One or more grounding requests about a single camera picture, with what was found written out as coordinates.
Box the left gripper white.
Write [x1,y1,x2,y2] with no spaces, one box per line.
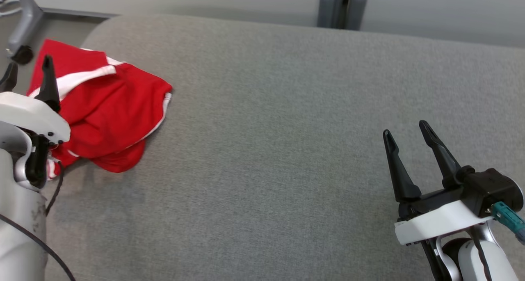
[0,55,71,145]

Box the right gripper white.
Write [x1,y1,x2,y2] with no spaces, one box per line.
[383,120,493,245]

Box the right teal cable connector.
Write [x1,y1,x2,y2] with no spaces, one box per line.
[491,202,525,244]

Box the grey metal truss column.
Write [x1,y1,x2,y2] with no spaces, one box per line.
[331,0,361,29]

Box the black caster wheel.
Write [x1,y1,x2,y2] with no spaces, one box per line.
[11,45,33,65]

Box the red white-trimmed basketball jersey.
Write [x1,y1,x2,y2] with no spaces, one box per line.
[26,39,173,180]

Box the grey metal chair base leg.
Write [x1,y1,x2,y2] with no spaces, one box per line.
[0,0,43,56]

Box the grey baseboard strip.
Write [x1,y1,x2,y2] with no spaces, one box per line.
[41,8,119,19]

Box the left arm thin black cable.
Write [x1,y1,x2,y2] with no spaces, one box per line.
[0,160,76,281]

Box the grey cylinder at column base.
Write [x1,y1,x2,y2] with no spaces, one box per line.
[347,0,368,30]
[317,0,336,28]

